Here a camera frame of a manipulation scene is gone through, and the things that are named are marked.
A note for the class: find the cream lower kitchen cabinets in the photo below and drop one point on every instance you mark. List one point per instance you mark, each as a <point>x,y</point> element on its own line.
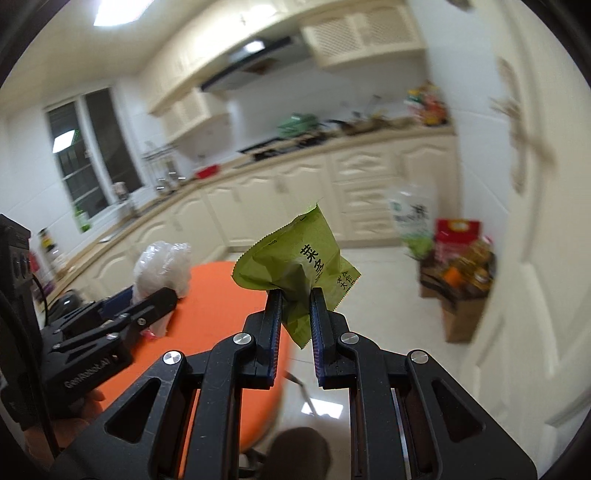
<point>300,194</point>

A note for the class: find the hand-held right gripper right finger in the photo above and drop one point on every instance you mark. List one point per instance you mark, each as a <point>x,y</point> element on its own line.
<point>317,341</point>

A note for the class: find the clear rice bag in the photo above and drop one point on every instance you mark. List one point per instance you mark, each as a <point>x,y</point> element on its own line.
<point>413,217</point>

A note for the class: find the large lattice wall cabinet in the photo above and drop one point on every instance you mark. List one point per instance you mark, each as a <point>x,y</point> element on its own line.
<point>364,32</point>

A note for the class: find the green snack packet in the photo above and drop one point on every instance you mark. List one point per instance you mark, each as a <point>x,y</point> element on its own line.
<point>300,258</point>

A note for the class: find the black gas stove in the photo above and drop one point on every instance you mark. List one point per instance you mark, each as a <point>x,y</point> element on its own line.
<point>268,146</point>

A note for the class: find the clear plastic bag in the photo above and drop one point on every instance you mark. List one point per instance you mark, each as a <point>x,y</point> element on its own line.
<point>161,270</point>

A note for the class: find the orange round table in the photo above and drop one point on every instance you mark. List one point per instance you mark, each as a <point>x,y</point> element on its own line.
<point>217,314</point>

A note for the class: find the ceiling light panel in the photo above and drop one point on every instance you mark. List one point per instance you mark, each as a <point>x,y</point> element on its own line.
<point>120,13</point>

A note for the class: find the colourful packages pile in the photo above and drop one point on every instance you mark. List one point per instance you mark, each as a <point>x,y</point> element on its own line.
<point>427,104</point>

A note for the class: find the metal dish rack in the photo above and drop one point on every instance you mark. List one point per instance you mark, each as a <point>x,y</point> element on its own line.
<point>161,170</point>

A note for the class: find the cream upper cabinet row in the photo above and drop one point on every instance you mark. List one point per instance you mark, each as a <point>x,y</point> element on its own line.
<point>194,55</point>

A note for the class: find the green glass bottle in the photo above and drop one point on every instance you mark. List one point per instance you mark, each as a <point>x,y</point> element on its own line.
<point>83,219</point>

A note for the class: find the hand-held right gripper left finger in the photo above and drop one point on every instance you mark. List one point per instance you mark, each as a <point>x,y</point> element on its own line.
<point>275,332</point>

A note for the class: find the cooking oil bottle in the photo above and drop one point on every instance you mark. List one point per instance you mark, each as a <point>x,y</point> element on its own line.
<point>480,258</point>

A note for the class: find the kitchen window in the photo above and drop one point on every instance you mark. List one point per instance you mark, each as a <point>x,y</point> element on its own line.
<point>97,152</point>

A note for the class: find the small lattice wall cabinet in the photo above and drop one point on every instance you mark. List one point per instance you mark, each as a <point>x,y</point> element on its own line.
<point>191,115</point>

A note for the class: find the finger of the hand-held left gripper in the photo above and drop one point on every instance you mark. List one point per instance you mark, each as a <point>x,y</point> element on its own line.
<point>152,307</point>
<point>92,314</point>

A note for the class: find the cardboard box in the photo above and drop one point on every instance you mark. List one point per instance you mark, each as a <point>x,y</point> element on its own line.
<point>461,318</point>

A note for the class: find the red container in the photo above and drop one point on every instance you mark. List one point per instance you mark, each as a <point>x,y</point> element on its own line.
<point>207,172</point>

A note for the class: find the steel range hood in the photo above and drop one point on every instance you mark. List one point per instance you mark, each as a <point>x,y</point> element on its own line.
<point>258,60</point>

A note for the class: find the green kitchen appliance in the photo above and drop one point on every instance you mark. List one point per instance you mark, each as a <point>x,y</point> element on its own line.
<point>295,125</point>

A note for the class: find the red food bag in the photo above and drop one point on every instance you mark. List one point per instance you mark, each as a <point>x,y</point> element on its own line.
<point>457,242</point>

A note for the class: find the cream panelled door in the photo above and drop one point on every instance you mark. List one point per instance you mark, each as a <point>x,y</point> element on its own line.
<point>531,230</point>

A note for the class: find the person's left hand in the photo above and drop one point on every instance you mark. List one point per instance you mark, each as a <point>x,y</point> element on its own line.
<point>74,429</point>

